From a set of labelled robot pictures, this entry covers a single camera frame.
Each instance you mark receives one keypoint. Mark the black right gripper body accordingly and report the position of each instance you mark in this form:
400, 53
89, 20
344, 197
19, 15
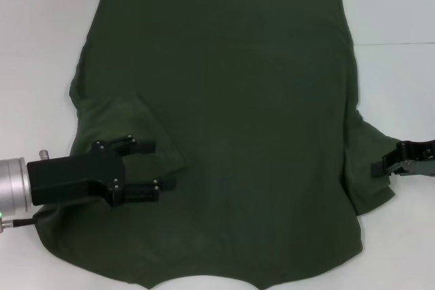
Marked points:
421, 159

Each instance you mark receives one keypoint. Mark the dark green t-shirt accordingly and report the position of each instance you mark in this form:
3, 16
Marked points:
238, 100

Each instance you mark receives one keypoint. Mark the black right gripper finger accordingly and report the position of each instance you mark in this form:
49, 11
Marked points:
385, 166

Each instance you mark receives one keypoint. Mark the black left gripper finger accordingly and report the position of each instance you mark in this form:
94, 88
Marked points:
142, 191
136, 147

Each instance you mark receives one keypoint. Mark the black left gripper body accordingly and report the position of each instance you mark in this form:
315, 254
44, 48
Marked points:
74, 178

